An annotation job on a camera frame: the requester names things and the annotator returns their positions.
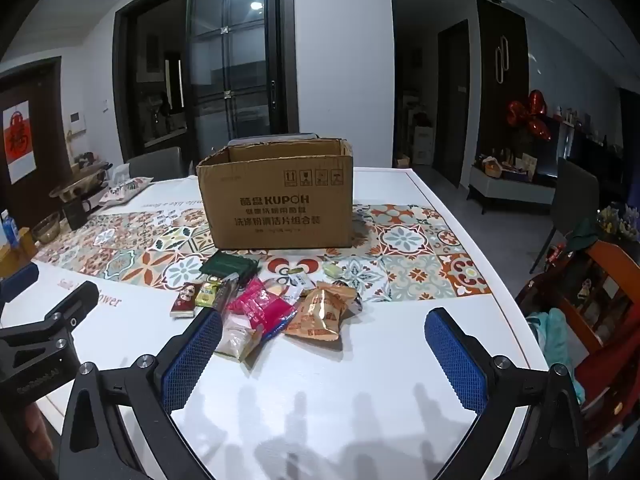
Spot tall cardboard box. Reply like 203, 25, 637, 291
412, 125, 435, 166

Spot blue carton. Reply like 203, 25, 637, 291
0, 210, 21, 248

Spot flower bouquet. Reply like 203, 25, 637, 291
597, 202, 640, 241

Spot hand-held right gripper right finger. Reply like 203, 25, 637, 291
424, 308, 588, 480

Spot grey dining chair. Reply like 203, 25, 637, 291
125, 147, 183, 181

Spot sliding glass door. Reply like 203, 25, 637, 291
114, 0, 296, 161

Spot dark room door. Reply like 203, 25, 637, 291
432, 20, 471, 188

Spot red-brown snack packet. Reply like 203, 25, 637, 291
170, 282, 202, 318

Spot wooden tea tray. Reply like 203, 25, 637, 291
49, 160, 112, 198

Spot wooden box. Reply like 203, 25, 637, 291
0, 230, 38, 278

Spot orange wooden chair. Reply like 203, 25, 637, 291
515, 240, 640, 451

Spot dark wooden door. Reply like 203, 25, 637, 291
0, 57, 71, 201

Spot dark green snack packet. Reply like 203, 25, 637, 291
202, 252, 258, 281

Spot white television cabinet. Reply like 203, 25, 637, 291
467, 165, 558, 216

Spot white round-printed snack packet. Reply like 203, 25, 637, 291
262, 277, 301, 306

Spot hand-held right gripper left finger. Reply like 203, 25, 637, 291
47, 308, 224, 480

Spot clear plastic snack packet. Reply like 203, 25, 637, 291
215, 272, 242, 311

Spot grey armless chair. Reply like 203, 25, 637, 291
530, 159, 601, 273

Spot glass bowl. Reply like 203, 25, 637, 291
31, 211, 62, 241

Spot red and white door poster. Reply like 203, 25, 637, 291
2, 101, 35, 183

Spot white loop wall ornament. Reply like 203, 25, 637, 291
494, 37, 510, 83

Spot person's left hand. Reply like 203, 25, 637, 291
15, 402, 56, 466

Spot black mug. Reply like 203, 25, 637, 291
62, 199, 93, 231

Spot yellow-green candy packet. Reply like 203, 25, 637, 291
195, 280, 223, 308

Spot beige snack packet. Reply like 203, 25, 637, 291
215, 310, 266, 363

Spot orange snack bag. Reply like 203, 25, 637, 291
285, 282, 358, 343

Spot tile-patterned white table cloth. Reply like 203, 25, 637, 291
0, 166, 551, 480

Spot dark green cloth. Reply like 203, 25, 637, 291
565, 220, 601, 256

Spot red foil balloons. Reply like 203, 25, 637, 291
506, 90, 553, 143

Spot pink snack packet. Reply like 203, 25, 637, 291
225, 277, 296, 336

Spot teal cloth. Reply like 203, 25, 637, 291
527, 307, 583, 403

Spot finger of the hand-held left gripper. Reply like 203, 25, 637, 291
0, 281, 99, 361
0, 262, 40, 303

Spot brown cardboard box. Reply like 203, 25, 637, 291
196, 137, 355, 251

